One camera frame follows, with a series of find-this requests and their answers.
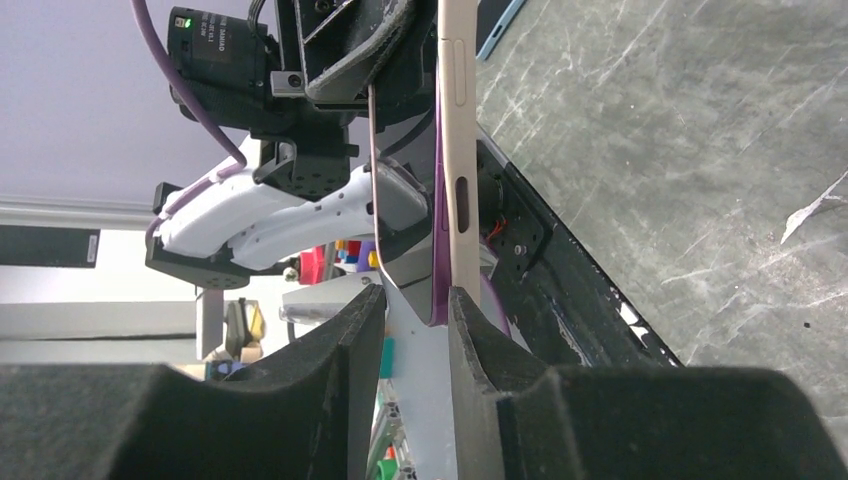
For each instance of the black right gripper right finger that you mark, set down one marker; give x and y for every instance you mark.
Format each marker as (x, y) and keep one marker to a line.
(516, 417)

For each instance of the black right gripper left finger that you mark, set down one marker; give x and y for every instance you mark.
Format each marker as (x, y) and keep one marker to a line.
(304, 412)

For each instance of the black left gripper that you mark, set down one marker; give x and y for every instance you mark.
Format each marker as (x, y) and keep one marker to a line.
(339, 60)

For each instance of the black phone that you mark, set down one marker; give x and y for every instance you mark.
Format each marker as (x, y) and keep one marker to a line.
(407, 184)

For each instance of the beige phone case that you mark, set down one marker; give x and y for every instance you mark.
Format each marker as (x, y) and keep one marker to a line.
(456, 33)

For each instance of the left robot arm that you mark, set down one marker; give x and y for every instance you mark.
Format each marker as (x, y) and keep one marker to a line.
(231, 225)

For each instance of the phone in blue case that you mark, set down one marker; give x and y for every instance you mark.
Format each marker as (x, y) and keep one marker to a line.
(493, 19)

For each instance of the black base frame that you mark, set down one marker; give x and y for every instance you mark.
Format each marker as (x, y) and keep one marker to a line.
(556, 297)

